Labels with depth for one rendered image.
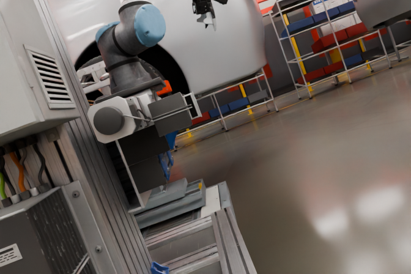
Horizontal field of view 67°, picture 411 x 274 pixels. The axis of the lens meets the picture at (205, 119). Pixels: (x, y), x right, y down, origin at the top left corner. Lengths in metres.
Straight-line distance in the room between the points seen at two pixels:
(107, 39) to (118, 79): 0.14
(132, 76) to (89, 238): 0.52
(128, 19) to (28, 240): 0.67
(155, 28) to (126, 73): 0.18
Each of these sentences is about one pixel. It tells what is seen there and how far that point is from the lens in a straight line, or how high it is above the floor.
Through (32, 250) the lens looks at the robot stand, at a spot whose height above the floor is 0.55.
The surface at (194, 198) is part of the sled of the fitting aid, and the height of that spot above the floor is 0.15.
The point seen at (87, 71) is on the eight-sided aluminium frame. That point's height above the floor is 1.09.
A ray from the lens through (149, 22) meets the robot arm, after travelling 1.01.
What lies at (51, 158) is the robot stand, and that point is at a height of 0.70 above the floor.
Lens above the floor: 0.70
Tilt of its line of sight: 4 degrees down
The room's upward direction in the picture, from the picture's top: 21 degrees counter-clockwise
